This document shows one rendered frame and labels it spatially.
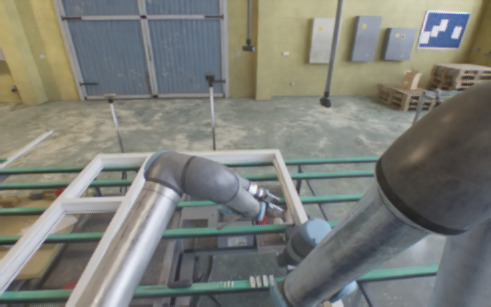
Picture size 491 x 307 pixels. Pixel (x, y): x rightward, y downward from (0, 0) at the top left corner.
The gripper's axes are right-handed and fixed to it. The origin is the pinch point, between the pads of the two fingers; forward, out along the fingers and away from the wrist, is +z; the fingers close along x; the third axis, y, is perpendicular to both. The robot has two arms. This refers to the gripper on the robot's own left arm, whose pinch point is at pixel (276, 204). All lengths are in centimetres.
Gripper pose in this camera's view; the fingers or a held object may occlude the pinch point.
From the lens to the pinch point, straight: 147.6
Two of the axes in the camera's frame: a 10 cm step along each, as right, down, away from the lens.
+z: 8.1, 4.8, 3.3
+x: -0.7, -4.7, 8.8
